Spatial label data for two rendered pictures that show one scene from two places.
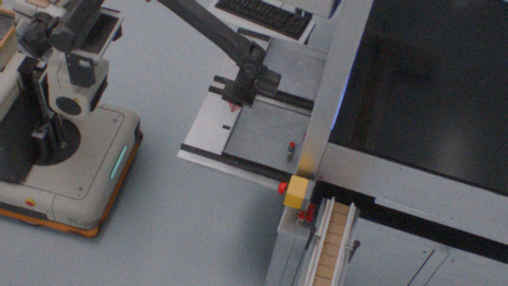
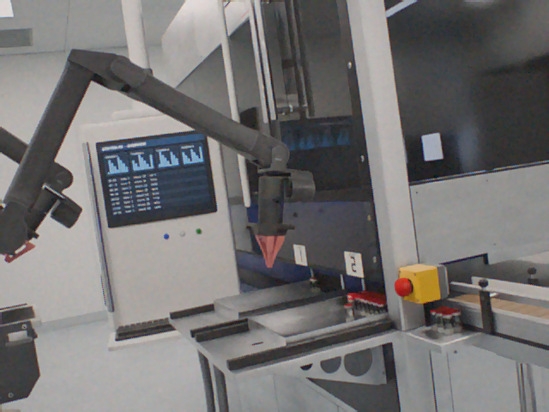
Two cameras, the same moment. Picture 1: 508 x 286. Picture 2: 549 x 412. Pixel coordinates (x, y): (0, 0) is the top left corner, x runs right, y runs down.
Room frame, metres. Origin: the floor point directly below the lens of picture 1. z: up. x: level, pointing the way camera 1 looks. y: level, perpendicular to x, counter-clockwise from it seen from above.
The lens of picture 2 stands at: (0.08, 0.73, 1.26)
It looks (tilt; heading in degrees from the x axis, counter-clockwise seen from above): 3 degrees down; 330
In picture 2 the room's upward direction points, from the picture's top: 8 degrees counter-clockwise
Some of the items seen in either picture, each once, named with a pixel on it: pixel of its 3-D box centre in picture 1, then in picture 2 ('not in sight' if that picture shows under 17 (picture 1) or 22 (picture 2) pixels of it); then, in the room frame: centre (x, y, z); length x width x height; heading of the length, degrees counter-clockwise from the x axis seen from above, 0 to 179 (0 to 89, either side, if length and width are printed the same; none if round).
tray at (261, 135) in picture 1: (279, 140); (328, 318); (1.30, -0.08, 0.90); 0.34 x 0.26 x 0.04; 81
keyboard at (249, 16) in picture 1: (262, 12); (173, 323); (2.04, 0.06, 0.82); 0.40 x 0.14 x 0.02; 73
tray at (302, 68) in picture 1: (303, 74); (279, 299); (1.63, -0.14, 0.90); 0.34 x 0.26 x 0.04; 81
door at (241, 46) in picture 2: not in sight; (260, 107); (1.81, -0.27, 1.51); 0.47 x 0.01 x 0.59; 171
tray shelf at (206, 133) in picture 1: (272, 104); (279, 324); (1.48, -0.04, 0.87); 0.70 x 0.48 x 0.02; 171
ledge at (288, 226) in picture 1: (303, 221); (448, 335); (1.01, -0.20, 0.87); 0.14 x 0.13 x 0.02; 81
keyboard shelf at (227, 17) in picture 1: (264, 13); (174, 328); (2.07, 0.05, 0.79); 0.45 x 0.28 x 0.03; 73
